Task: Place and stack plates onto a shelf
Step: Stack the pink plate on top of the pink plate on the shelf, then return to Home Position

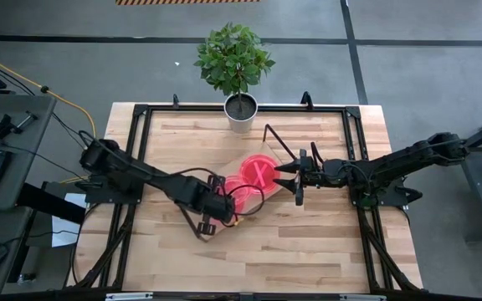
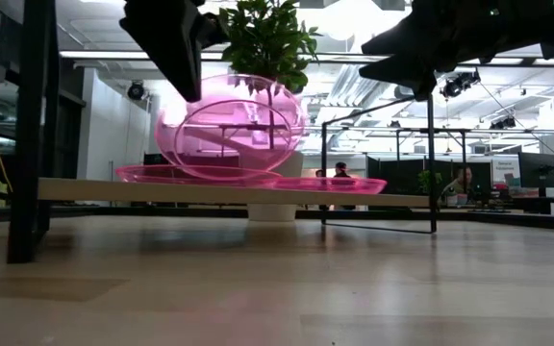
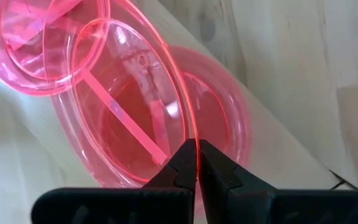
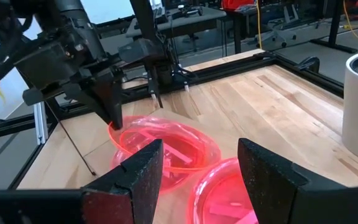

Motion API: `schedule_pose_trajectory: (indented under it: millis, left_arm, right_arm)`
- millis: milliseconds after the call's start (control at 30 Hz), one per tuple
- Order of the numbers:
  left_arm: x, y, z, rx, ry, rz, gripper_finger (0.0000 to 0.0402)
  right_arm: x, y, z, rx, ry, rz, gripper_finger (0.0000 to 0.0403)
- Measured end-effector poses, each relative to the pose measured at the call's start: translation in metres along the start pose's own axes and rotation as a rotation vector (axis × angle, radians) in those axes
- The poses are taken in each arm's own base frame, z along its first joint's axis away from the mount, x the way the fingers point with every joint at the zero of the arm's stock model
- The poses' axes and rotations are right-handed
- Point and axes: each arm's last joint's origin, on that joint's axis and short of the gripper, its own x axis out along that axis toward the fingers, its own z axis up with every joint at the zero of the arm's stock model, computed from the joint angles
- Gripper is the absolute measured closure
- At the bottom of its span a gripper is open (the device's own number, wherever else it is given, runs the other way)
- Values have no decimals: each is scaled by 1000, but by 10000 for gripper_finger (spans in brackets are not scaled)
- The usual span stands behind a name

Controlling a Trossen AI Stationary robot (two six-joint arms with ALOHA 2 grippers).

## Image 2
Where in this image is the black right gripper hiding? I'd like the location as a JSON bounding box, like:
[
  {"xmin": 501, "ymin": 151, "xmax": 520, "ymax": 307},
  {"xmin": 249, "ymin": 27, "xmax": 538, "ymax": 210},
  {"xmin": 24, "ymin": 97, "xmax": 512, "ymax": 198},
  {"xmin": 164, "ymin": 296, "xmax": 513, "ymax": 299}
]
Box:
[{"xmin": 358, "ymin": 0, "xmax": 523, "ymax": 102}]

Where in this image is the green leafy small tree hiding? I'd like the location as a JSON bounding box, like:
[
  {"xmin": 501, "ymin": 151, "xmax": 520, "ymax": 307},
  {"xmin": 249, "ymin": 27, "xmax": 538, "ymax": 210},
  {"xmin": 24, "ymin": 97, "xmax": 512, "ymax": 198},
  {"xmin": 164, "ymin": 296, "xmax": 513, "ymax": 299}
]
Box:
[{"xmin": 216, "ymin": 0, "xmax": 321, "ymax": 150}]

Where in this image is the small green background plant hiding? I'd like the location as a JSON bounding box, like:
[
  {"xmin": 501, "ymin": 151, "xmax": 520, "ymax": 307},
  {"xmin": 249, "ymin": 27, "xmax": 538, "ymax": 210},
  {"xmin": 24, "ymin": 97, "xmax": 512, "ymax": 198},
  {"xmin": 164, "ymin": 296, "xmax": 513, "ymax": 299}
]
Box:
[{"xmin": 417, "ymin": 169, "xmax": 440, "ymax": 194}]

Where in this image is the wooden shelf with black legs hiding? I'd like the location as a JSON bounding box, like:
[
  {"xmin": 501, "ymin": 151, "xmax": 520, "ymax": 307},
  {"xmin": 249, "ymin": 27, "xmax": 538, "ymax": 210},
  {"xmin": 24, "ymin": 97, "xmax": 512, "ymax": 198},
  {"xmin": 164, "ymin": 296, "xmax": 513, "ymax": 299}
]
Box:
[{"xmin": 6, "ymin": 0, "xmax": 438, "ymax": 264}]

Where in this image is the dark background monitor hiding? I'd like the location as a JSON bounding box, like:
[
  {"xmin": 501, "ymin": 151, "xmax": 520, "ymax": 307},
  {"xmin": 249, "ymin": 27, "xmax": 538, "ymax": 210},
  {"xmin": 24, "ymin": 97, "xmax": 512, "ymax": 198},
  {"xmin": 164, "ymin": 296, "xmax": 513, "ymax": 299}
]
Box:
[{"xmin": 518, "ymin": 152, "xmax": 554, "ymax": 189}]

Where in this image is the white sign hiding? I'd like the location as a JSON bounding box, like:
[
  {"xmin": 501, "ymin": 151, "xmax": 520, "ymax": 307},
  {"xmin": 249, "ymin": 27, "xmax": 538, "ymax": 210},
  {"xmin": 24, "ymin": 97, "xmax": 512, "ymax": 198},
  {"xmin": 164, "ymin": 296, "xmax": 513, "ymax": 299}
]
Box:
[{"xmin": 491, "ymin": 158, "xmax": 521, "ymax": 185}]

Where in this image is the black aluminium table frame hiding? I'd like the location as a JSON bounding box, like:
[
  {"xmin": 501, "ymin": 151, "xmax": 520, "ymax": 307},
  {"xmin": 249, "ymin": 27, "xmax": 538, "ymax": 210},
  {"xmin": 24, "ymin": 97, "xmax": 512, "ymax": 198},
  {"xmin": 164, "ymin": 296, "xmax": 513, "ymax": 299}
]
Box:
[{"xmin": 0, "ymin": 206, "xmax": 554, "ymax": 233}]

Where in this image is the black ceiling spotlight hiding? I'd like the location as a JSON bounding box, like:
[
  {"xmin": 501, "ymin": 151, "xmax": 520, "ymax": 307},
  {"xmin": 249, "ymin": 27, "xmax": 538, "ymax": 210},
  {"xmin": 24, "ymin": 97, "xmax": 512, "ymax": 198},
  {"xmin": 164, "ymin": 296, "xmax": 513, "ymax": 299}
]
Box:
[{"xmin": 126, "ymin": 80, "xmax": 146, "ymax": 101}]

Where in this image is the black overhead rig camera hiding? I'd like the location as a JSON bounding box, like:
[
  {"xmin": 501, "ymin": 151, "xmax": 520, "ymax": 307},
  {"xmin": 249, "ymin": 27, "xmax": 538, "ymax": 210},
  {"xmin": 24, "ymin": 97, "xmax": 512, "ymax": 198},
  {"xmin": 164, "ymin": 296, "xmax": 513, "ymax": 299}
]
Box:
[{"xmin": 440, "ymin": 70, "xmax": 481, "ymax": 100}]

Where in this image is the black background rig frame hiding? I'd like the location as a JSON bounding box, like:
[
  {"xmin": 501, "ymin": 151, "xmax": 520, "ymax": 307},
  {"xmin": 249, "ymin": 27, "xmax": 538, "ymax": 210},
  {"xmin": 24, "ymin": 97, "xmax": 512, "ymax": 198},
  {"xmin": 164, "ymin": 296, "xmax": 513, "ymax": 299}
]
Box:
[{"xmin": 159, "ymin": 122, "xmax": 554, "ymax": 156}]

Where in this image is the black partition panel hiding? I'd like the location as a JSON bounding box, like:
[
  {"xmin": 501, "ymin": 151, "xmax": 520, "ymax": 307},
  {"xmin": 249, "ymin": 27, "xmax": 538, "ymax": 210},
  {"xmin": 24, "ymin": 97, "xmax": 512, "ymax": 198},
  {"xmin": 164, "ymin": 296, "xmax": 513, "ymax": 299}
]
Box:
[
  {"xmin": 142, "ymin": 152, "xmax": 170, "ymax": 167},
  {"xmin": 365, "ymin": 156, "xmax": 492, "ymax": 196}
]

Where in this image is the white plant pot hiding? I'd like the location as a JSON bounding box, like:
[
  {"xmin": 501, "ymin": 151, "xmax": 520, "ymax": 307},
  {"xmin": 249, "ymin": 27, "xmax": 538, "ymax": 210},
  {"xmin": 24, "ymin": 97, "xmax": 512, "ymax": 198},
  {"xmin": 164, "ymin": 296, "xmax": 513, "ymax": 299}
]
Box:
[{"xmin": 246, "ymin": 151, "xmax": 306, "ymax": 223}]

